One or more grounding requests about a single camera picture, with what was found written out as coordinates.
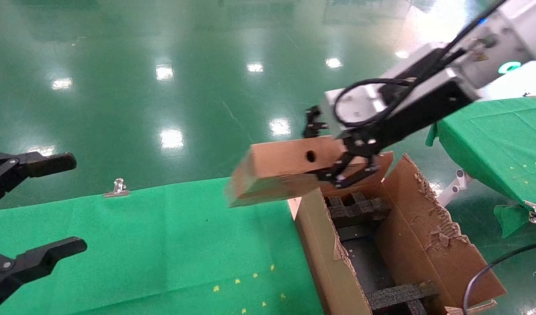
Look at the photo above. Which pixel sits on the large green tablecloth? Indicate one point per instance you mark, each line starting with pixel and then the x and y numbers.
pixel 141 245

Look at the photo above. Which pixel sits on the small green tablecloth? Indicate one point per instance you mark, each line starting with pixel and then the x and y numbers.
pixel 500 140

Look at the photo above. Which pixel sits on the grey camera mounting bracket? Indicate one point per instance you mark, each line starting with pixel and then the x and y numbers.
pixel 419 57

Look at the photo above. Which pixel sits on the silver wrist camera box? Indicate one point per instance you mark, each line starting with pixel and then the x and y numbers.
pixel 360 107

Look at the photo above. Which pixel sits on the small brown cardboard box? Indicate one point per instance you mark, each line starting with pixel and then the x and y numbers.
pixel 276 170

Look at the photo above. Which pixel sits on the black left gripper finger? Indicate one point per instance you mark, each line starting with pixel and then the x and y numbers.
pixel 40 164
pixel 31 262

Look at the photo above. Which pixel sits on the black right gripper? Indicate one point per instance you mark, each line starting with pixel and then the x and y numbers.
pixel 417 116

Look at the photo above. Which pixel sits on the large open cardboard carton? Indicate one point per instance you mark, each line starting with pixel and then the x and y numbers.
pixel 417 236

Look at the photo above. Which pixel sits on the white table leg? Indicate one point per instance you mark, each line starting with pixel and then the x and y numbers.
pixel 454 186

